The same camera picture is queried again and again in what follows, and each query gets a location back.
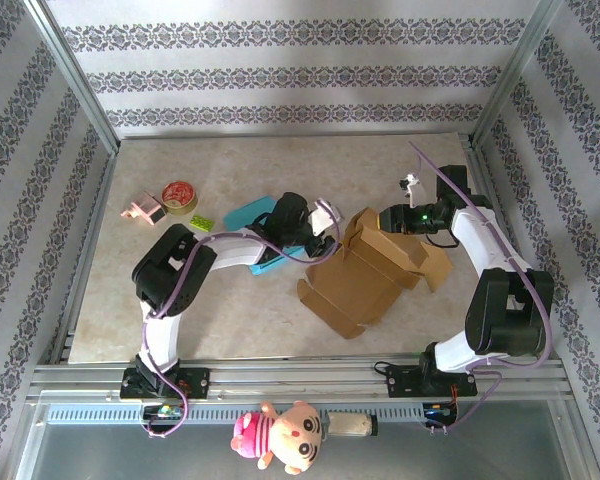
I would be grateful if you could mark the green toy brick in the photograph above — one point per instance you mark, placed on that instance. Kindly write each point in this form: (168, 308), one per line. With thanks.
(202, 222)

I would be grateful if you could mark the clear jar with beige filling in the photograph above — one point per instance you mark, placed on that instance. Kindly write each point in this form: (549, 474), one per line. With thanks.
(350, 425)

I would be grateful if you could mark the white and blue paper box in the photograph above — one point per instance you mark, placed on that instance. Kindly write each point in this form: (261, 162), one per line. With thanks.
(245, 215)

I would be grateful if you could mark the aluminium side rail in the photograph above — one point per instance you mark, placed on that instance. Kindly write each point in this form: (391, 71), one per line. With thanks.
(475, 150)
(100, 210)

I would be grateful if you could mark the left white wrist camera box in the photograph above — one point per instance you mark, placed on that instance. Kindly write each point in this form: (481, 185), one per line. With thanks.
(322, 217)

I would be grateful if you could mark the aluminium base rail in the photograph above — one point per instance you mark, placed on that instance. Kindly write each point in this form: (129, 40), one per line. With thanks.
(300, 375)

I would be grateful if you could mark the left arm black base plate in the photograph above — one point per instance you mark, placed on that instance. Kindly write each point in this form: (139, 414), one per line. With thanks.
(195, 382)

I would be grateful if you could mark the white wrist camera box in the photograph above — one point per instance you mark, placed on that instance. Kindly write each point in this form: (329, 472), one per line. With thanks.
(322, 217)
(416, 190)

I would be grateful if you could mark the pink plush doll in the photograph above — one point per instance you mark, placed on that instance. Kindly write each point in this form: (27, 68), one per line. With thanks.
(285, 440)

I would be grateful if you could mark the small circuit board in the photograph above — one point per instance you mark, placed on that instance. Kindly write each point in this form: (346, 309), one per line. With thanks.
(437, 411)
(162, 411)

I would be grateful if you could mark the brown cardboard box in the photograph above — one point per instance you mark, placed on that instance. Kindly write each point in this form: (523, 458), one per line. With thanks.
(355, 285)

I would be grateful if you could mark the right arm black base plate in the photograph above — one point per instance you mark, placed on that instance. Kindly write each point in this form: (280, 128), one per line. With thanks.
(400, 382)

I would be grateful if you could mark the gold tin with red lid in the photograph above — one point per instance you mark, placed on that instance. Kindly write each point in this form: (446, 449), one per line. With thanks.
(179, 196)

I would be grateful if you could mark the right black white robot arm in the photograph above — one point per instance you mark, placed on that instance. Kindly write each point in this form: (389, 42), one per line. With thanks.
(510, 310)

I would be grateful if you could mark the pink plastic toy piece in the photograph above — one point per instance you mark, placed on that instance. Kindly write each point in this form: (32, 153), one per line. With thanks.
(145, 207)

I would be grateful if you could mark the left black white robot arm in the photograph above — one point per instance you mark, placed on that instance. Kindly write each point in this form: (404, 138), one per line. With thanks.
(175, 270)

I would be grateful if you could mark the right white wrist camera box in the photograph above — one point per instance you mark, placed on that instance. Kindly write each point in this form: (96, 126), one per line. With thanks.
(416, 190)

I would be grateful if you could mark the aluminium frame post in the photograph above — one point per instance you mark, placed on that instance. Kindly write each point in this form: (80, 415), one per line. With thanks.
(510, 80)
(75, 80)

